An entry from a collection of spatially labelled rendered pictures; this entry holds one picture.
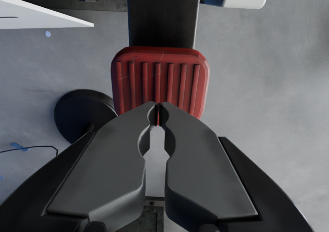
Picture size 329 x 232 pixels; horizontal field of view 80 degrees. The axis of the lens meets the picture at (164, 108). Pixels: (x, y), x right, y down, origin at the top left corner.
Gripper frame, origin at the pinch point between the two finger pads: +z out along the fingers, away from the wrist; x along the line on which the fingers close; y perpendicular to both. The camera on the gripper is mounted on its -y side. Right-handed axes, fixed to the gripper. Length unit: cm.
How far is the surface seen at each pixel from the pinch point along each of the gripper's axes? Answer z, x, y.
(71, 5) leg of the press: 75, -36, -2
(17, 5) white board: 34.6, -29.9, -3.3
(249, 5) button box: 15.4, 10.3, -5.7
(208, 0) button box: 24.5, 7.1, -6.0
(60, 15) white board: 51, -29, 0
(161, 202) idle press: 75, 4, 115
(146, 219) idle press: 66, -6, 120
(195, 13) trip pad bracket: 7.3, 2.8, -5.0
